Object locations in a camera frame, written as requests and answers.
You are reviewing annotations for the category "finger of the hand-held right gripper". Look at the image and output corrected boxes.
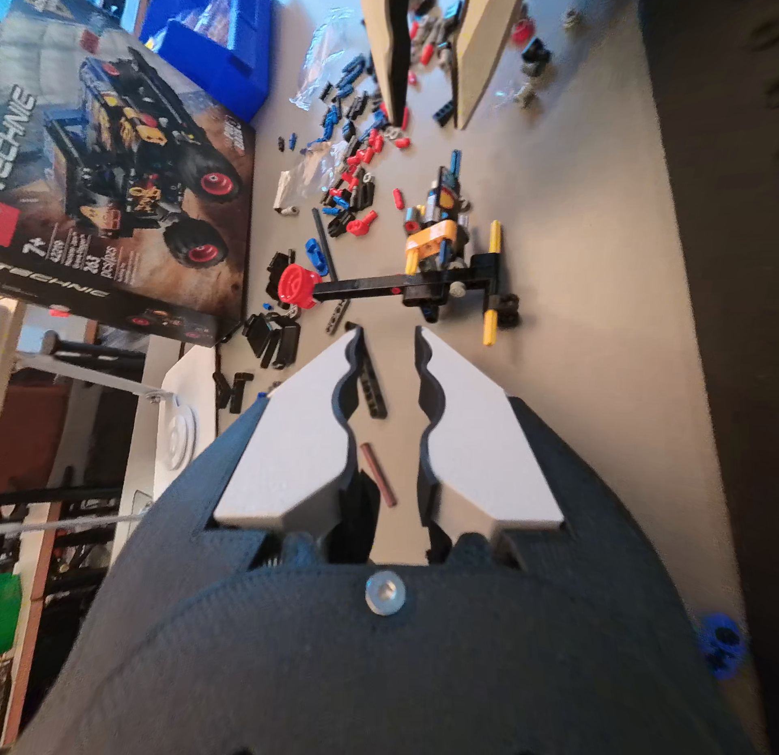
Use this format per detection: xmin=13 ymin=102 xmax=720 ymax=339
xmin=355 ymin=0 xmax=416 ymax=129
xmin=453 ymin=0 xmax=541 ymax=130

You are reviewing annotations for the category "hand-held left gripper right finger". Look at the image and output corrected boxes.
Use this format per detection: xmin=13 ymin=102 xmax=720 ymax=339
xmin=415 ymin=327 xmax=565 ymax=562

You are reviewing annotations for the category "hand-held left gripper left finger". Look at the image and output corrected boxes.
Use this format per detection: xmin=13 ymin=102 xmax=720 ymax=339
xmin=212 ymin=327 xmax=381 ymax=564

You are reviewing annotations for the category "pile of small toy pins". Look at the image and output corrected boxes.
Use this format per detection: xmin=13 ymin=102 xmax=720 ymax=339
xmin=277 ymin=0 xmax=469 ymax=235

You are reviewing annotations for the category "black axle with printed brick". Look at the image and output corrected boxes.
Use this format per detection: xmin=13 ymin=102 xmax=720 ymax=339
xmin=435 ymin=149 xmax=465 ymax=214

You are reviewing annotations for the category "black orange toy chassis assembly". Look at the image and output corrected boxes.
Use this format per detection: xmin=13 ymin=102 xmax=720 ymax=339
xmin=310 ymin=149 xmax=521 ymax=347

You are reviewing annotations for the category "black toy connector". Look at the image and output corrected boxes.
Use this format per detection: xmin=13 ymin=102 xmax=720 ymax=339
xmin=521 ymin=37 xmax=551 ymax=77

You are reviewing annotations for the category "clear plastic bag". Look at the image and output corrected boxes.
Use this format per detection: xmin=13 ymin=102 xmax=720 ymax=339
xmin=274 ymin=143 xmax=342 ymax=217
xmin=289 ymin=6 xmax=366 ymax=111

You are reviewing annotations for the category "brown toy axle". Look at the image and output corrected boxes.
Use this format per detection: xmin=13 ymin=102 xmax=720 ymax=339
xmin=359 ymin=443 xmax=398 ymax=508

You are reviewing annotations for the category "short black toy beam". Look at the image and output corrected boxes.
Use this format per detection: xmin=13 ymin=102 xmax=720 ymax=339
xmin=356 ymin=359 xmax=388 ymax=420

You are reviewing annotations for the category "white book stand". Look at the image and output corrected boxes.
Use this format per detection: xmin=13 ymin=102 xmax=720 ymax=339
xmin=0 ymin=341 xmax=221 ymax=540

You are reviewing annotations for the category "blue bin with plastic bags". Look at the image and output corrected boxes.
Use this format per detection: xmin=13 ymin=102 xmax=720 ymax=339
xmin=139 ymin=0 xmax=271 ymax=123

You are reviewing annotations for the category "red wheel hub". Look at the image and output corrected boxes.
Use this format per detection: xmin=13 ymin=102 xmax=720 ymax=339
xmin=278 ymin=265 xmax=323 ymax=308

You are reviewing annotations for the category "black curved toy piece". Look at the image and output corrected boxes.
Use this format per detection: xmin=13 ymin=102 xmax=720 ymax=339
xmin=266 ymin=251 xmax=297 ymax=308

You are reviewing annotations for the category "thin black toy axle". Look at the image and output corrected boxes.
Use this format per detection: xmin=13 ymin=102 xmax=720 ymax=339
xmin=312 ymin=207 xmax=338 ymax=281

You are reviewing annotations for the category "blue toy pin connector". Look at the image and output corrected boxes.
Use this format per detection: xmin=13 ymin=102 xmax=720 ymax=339
xmin=697 ymin=612 xmax=746 ymax=680

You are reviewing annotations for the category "truck print toy set box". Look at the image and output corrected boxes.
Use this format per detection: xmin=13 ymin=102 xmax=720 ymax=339
xmin=0 ymin=0 xmax=256 ymax=348

